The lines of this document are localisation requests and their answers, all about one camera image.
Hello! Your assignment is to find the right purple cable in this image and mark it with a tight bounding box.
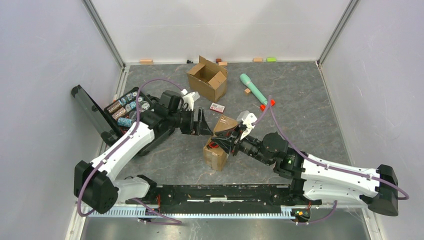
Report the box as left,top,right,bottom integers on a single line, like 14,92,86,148
251,96,410,226

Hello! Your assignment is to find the small red white box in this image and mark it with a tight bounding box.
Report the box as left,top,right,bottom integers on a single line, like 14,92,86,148
209,103,225,114

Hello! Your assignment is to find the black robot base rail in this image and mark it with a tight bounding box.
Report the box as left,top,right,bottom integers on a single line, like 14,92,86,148
140,184,322,214

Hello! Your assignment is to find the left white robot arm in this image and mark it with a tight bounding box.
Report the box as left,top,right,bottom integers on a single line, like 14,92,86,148
74,89,213,217

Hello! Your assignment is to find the tan block far left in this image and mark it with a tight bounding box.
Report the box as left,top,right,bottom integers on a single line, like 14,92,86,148
139,59,154,65

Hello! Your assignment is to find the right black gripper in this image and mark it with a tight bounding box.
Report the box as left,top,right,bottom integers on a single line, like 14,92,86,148
211,123,273,166

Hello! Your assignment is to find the purple cable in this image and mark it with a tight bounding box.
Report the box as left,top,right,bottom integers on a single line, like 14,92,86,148
251,96,410,226
76,78,190,226

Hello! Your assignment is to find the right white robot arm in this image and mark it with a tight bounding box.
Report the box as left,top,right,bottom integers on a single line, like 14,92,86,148
211,130,399,217

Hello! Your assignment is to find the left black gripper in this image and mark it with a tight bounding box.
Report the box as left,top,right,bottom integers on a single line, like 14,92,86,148
168,107,213,137

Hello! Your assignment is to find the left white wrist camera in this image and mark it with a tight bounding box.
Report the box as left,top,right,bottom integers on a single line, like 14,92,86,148
180,88,200,111

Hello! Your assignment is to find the black case with poker chips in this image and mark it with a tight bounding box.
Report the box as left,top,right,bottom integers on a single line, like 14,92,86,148
70,85,181,147

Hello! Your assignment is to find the brown cardboard express box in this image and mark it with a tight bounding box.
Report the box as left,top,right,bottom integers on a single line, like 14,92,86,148
187,55,228,103

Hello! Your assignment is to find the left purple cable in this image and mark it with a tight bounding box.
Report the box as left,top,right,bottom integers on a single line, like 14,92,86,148
76,78,190,226

